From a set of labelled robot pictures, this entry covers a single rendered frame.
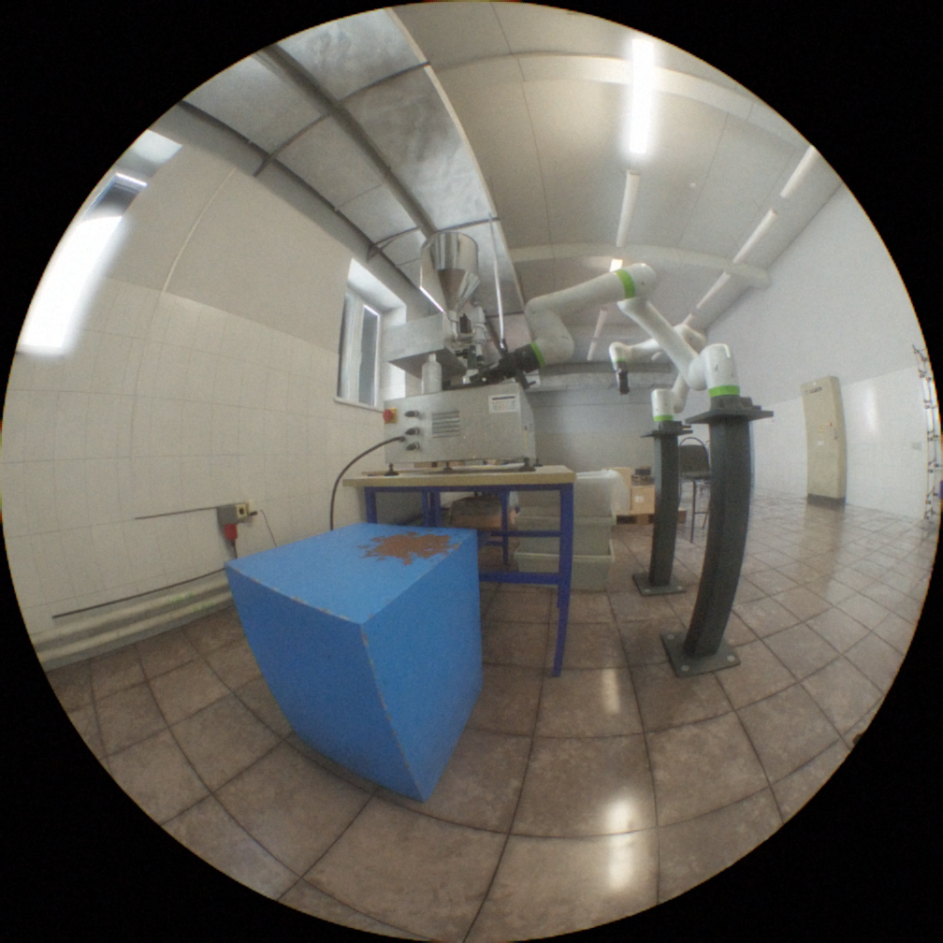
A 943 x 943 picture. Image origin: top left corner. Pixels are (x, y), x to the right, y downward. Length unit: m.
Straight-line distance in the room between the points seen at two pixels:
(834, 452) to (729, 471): 4.71
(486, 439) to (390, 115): 2.70
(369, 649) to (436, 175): 3.22
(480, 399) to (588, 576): 1.21
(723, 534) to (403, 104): 3.21
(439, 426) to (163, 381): 1.54
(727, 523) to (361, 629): 1.03
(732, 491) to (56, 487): 2.66
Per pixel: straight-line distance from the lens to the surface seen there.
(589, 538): 1.62
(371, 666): 0.40
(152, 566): 1.79
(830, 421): 5.69
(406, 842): 0.82
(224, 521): 1.80
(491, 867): 0.79
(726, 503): 1.03
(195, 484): 1.80
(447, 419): 0.89
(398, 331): 1.12
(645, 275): 1.10
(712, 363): 1.09
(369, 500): 1.03
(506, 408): 0.85
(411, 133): 2.93
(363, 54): 2.77
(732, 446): 1.04
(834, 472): 5.65
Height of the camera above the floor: 0.78
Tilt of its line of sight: 2 degrees down
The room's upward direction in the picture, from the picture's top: 3 degrees counter-clockwise
